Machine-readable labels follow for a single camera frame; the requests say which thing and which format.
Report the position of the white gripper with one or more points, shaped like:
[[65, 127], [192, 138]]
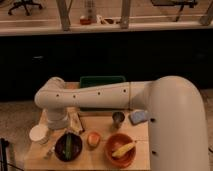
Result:
[[57, 119]]

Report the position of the green pepper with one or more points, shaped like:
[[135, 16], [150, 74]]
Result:
[[68, 149]]

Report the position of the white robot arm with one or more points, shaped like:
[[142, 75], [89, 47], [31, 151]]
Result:
[[178, 139]]

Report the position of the dark purple bowl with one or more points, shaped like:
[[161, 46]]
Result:
[[61, 145]]

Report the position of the orange bowl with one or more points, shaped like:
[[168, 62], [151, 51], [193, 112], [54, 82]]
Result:
[[113, 143]]

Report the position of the brown packaged item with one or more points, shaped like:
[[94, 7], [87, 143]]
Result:
[[75, 123]]

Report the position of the white cup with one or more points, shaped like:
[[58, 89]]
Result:
[[39, 134]]

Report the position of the orange round food item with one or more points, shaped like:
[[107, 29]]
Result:
[[93, 139]]

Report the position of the green plastic bin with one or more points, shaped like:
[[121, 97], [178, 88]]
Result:
[[89, 81]]

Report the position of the metal cup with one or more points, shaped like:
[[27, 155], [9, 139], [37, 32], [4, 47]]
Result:
[[118, 119]]

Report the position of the black tripod stand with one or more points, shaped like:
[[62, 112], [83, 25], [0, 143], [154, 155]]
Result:
[[3, 155]]

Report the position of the yellow corn cob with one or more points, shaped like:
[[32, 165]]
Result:
[[121, 151]]

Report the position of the blue sponge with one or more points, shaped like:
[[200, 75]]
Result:
[[137, 117]]

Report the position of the red object on shelf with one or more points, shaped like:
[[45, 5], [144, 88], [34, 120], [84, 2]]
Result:
[[84, 21]]

